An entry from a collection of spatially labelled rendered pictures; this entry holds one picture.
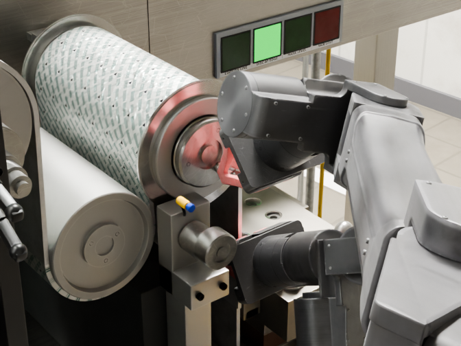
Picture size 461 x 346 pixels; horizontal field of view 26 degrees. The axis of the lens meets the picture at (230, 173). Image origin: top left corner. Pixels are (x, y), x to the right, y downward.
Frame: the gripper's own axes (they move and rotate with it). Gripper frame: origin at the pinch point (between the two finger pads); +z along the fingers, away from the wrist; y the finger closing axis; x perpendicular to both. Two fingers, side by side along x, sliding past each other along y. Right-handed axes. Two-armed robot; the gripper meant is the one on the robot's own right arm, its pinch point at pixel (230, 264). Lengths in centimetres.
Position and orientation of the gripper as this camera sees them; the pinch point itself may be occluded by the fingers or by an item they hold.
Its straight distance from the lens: 118.3
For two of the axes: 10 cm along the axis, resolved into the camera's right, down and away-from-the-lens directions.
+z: -5.2, 1.2, 8.4
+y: 7.9, -2.9, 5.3
